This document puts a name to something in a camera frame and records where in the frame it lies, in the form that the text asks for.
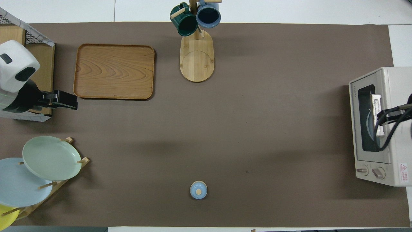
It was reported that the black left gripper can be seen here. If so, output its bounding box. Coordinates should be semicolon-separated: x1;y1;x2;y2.
2;79;78;113

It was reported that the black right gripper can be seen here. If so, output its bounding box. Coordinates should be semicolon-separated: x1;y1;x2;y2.
377;104;412;124

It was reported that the oven glass door with handle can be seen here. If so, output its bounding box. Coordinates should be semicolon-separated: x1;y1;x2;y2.
349;73;392;164

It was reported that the cream toaster oven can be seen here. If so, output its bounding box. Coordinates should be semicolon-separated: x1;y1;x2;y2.
349;67;412;187

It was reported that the wooden serving tray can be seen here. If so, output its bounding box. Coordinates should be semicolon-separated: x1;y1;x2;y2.
73;43;155;101

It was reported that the pale green plate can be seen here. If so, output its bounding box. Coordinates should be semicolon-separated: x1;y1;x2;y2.
22;136;82;181

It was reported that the wooden plate rack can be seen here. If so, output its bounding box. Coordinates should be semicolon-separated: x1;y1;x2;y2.
0;137;90;221

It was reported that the pale blue racked plate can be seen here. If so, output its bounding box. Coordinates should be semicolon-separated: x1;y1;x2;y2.
0;157;53;208

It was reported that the yellow plate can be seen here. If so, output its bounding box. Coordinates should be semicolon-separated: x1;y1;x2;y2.
0;204;20;230

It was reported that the wooden mug tree stand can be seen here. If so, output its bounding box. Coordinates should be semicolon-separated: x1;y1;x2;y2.
170;0;222;82

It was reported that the dark green mug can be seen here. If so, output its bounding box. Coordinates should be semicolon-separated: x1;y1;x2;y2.
170;3;199;37

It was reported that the small blue lid wooden knob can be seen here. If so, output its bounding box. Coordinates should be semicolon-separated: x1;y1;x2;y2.
190;180;208;200

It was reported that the blue mug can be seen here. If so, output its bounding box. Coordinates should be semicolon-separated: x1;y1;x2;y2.
196;2;221;28

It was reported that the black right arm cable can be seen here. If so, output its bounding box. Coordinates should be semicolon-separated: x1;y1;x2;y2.
373;105;412;152

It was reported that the wire and wood shelf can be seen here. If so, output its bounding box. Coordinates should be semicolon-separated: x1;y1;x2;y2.
0;25;55;116

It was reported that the black wire basket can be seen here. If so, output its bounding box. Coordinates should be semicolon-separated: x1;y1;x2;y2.
0;14;33;45

